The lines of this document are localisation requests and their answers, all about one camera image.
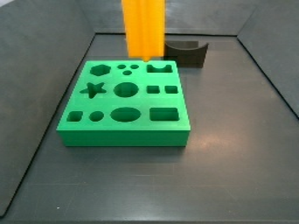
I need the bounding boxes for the orange star-shaped peg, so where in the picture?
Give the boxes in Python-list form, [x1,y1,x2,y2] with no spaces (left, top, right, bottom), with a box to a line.
[121,0,165,61]

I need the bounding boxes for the green shape-sorter block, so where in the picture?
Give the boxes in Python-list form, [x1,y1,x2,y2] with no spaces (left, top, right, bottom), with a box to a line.
[57,60,191,146]

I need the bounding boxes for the black curved holder block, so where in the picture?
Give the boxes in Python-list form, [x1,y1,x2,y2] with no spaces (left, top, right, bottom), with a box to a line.
[163,40,209,68]

